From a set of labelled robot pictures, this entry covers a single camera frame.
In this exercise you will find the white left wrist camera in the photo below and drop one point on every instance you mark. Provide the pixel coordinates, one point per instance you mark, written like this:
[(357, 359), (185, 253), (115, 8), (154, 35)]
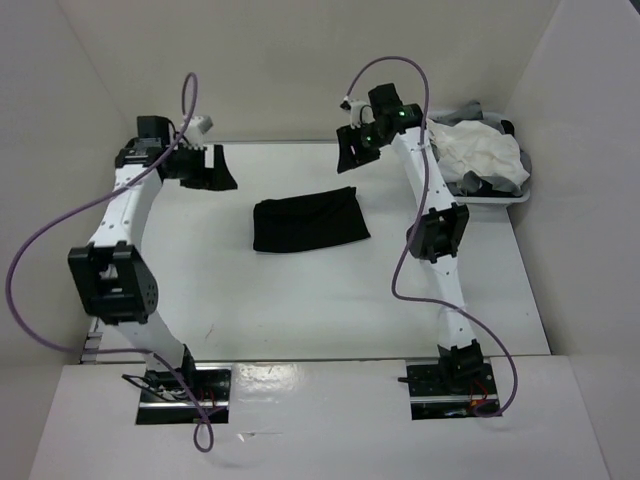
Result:
[(196, 129)]

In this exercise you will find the white laundry basket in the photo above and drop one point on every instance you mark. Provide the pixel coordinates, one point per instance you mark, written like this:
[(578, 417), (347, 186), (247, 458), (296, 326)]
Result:
[(492, 200)]

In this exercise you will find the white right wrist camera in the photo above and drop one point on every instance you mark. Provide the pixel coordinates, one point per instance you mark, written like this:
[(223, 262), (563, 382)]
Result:
[(360, 112)]

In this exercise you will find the white skirt in basket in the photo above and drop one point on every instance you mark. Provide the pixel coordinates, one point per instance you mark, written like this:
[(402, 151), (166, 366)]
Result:
[(472, 147)]

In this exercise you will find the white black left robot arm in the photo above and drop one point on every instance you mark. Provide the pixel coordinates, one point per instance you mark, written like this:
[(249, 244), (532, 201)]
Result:
[(113, 281)]

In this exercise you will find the black skirt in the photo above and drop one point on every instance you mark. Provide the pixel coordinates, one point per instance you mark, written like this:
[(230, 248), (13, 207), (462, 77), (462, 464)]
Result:
[(308, 222)]

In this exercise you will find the grey skirt in basket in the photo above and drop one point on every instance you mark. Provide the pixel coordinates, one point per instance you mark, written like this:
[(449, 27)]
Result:
[(470, 182)]

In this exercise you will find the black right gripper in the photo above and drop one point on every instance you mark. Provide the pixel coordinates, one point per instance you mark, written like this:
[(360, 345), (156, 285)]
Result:
[(347, 137)]

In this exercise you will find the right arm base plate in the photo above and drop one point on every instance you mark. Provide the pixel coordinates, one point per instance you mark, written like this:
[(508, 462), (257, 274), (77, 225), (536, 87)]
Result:
[(431, 398)]

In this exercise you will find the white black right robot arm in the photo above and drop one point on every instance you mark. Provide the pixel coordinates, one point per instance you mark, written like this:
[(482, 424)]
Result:
[(435, 237)]

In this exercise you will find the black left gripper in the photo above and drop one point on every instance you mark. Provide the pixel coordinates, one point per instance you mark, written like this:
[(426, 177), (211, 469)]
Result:
[(212, 179)]

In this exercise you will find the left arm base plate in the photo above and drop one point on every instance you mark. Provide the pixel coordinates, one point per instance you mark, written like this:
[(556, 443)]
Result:
[(163, 401)]

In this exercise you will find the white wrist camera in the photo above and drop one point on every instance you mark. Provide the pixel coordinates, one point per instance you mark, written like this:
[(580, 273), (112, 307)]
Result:
[(360, 112), (196, 129)]

